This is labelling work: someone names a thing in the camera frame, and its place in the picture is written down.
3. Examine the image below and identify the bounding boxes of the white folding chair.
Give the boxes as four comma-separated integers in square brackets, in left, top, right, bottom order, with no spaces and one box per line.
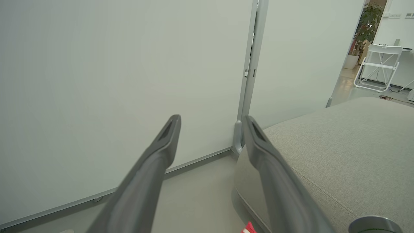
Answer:
[354,43,403,93]

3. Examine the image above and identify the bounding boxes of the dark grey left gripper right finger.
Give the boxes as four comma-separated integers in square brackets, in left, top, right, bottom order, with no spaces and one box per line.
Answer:
[242,116,337,233]

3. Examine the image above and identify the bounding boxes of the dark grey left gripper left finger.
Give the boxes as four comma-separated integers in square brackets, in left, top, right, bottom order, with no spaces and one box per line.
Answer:
[86,114,181,233]

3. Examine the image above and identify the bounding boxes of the reddish floor cable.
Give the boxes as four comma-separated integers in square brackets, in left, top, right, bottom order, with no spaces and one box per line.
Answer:
[378,95,414,105]

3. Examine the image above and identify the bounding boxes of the grey fabric sofa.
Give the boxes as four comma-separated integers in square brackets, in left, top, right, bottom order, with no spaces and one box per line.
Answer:
[234,96,414,233]

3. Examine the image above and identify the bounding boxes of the green potted plant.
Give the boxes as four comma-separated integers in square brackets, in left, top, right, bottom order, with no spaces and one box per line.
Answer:
[349,2,385,56]

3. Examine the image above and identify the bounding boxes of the red clothing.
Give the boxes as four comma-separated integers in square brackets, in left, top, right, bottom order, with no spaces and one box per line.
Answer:
[240,221,257,233]

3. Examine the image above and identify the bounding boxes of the grey metal partition bottom rail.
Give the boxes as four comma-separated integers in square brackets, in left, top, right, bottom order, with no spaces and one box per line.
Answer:
[0,147,234,231]

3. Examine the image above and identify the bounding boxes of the white plant pot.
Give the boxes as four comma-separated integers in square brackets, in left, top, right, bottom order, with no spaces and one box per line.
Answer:
[343,54,360,69]

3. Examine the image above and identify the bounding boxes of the grey metal partition post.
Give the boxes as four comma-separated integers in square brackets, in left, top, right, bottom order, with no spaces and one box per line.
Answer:
[232,0,269,156]

